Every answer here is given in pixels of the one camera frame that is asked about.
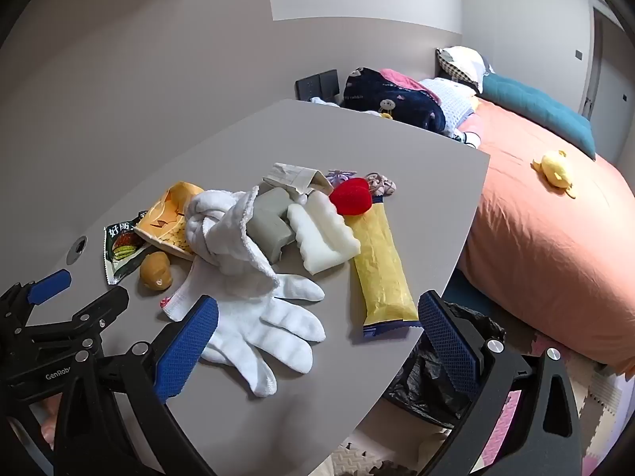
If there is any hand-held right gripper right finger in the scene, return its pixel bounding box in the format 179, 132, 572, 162
419, 290, 583, 476

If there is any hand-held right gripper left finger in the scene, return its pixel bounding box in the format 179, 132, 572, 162
54, 295, 219, 476

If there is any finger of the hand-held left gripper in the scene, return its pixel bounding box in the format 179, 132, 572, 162
15, 286, 131, 358
0, 269, 73, 338

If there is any black trash bag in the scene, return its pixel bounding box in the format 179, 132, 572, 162
384, 300, 507, 430

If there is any crushed yellow paper cup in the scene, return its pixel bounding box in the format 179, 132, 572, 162
135, 182, 205, 261

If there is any red plush ball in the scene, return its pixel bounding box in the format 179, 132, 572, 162
329, 177, 373, 216

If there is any green snack packet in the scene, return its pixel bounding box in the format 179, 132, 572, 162
103, 211, 150, 286

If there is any brown potato toy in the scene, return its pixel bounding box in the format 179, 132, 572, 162
139, 251, 174, 291

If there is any white knit glove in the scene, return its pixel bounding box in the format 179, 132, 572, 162
160, 258, 327, 398

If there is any yellow snack packet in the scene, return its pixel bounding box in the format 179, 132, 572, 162
347, 196, 422, 340

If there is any white terry towel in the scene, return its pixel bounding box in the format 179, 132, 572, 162
183, 186, 279, 298

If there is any bed with orange sheet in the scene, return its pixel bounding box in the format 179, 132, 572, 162
456, 96, 635, 372

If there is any grey block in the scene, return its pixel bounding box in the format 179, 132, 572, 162
246, 186, 294, 263

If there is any foam puzzle floor mat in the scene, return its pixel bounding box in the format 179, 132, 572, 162
327, 337, 635, 476

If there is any white foam piece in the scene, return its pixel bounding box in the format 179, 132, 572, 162
287, 191, 362, 275

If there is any patterned hair scrunchie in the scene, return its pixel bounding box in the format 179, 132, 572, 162
364, 171, 398, 199

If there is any yellow plush toy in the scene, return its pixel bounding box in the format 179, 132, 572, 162
532, 149, 579, 200

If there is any beige tissue pack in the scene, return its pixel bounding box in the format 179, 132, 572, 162
262, 162, 334, 199

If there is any white waffle blanket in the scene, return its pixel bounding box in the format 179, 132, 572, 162
419, 78, 479, 137

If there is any teal pillow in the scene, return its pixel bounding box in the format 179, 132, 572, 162
479, 73, 596, 159

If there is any navy printed blanket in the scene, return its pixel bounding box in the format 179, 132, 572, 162
342, 66, 447, 132

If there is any pink cloth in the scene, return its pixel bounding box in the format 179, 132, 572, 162
379, 68, 437, 102

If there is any chequered white pillow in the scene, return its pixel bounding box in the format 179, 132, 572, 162
435, 46, 494, 94

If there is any black box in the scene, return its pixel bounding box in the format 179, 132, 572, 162
296, 70, 341, 102

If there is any grey door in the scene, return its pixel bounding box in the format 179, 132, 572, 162
590, 5, 635, 120

